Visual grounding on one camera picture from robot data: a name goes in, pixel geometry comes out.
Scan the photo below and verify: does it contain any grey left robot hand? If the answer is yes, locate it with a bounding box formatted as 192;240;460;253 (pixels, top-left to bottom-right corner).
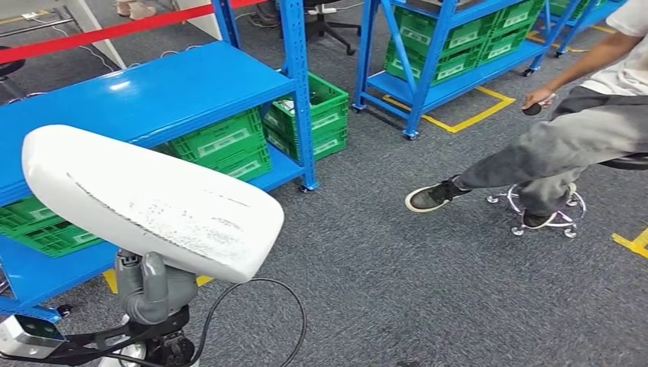
115;250;199;326

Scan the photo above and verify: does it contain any person's left hand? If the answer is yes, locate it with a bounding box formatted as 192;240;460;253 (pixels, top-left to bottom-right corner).
521;86;557;110

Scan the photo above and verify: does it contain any white curved plastic part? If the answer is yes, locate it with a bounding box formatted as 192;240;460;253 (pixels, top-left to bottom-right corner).
21;124;286;284

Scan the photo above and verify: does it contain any blue metal shelf rack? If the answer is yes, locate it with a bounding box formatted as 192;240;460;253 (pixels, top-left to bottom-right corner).
352;0;583;141
0;0;321;325
544;0;629;57

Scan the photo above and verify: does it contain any person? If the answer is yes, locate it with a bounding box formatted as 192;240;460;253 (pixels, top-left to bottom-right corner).
115;0;158;21
404;0;648;230

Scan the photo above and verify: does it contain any green plastic crate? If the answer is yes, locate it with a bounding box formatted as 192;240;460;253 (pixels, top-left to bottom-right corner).
493;0;546;32
261;70;350;163
384;43;482;86
394;5;502;52
549;0;608;17
0;194;105;259
157;107;273;184
477;25;539;66

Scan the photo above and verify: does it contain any black office chair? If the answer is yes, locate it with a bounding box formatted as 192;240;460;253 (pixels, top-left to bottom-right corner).
303;0;363;57

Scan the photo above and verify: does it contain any white desk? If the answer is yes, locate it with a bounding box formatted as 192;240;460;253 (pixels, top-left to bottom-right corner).
174;0;224;41
0;0;128;70

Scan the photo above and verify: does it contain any red barrier tape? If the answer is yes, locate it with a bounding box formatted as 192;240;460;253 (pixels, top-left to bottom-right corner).
0;0;269;66

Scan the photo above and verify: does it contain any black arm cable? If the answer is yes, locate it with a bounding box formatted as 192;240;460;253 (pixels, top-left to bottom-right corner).
190;278;308;367

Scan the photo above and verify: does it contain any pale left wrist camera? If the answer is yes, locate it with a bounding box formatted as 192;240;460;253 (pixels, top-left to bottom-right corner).
0;314;66;361

